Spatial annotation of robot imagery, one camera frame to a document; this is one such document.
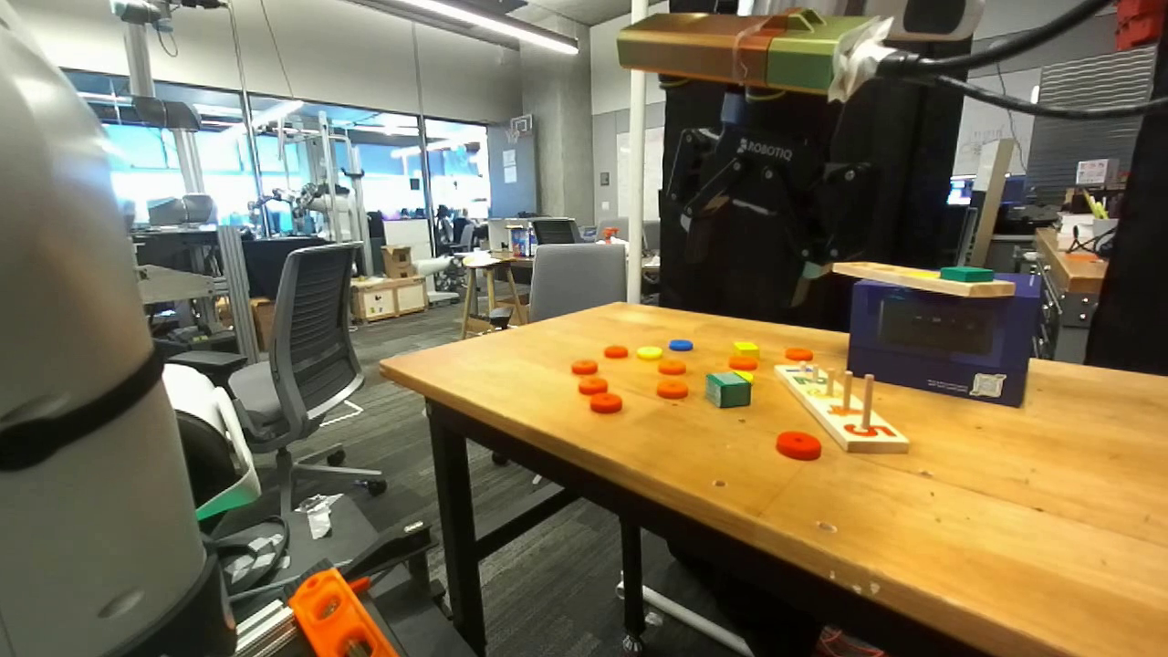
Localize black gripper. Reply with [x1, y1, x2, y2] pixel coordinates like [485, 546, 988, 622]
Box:
[676, 90, 883, 248]

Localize green cube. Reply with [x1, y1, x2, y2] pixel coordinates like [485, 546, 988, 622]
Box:
[706, 369, 757, 411]

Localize black curtain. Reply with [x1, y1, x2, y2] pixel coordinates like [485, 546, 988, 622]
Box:
[1084, 0, 1168, 375]
[656, 0, 979, 334]

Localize light wooden plank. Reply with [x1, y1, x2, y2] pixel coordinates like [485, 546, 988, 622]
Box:
[970, 133, 1023, 270]

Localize blue cardboard box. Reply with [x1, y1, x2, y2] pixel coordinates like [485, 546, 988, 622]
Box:
[846, 274, 1048, 407]

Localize white wooden peg board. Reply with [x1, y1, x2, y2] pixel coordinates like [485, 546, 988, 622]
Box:
[774, 361, 914, 457]

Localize red disc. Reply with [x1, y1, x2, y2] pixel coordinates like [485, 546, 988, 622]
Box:
[774, 425, 825, 462]

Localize wooden workbench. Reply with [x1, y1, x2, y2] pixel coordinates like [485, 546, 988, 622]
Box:
[1034, 223, 1114, 304]

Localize red hanging item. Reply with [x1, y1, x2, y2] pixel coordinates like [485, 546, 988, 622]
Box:
[1110, 0, 1168, 52]

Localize wooden cabinet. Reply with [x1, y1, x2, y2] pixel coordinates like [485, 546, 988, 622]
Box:
[352, 270, 429, 323]

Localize grey mesh office chair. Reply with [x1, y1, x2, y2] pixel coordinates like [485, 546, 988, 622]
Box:
[227, 236, 392, 515]

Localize white rounded cover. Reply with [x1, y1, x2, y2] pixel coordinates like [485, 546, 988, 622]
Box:
[159, 361, 265, 520]

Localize orange plastic tool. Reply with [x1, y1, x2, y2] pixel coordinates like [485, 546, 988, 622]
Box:
[290, 566, 400, 657]

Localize white pipe frame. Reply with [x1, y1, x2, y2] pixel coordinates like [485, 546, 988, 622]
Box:
[623, 0, 651, 306]

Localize black cable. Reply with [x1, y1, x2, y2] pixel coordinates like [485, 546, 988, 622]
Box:
[928, 68, 1168, 122]
[892, 0, 1116, 72]

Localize black table frame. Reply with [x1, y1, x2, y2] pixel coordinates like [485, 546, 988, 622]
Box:
[422, 396, 758, 657]

